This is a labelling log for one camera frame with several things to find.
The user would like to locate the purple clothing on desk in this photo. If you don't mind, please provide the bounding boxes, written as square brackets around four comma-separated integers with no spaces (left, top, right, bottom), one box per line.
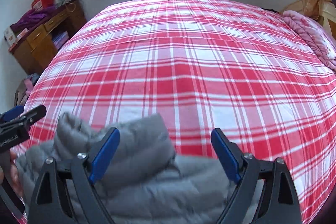
[10,6,56,33]

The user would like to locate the side window beige curtain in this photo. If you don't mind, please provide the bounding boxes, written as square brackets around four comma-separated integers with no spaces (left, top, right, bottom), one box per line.
[280,0,333,20]

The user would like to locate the clothes pile on floor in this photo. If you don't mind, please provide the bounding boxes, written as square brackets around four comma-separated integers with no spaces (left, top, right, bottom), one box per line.
[14,73,40,106]

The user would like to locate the stacked boxes under desk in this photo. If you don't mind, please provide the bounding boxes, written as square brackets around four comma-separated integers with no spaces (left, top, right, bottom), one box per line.
[52,31,69,50]

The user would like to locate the red gift box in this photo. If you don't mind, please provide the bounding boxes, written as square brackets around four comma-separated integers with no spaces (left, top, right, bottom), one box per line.
[31,0,54,11]

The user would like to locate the wooden desk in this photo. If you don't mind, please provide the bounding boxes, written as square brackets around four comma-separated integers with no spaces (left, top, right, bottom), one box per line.
[9,0,87,75]

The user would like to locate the person's left hand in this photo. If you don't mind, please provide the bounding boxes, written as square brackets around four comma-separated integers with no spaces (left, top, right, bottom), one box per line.
[1,150,23,197]

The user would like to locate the beige wooden headboard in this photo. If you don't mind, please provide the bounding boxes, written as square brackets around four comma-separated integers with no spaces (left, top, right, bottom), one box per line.
[317,1,336,38]

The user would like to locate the red plaid bed sheet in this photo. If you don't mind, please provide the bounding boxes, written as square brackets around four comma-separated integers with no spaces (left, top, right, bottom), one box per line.
[16,0,335,223]

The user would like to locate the white printed box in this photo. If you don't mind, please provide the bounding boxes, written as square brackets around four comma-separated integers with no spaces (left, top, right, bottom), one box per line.
[4,27,17,47]

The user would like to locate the pink folded quilt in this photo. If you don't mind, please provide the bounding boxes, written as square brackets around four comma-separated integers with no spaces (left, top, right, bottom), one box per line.
[282,10,335,72]

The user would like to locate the grey puffer jacket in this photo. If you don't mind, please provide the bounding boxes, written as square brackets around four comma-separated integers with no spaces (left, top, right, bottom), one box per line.
[16,113,235,223]

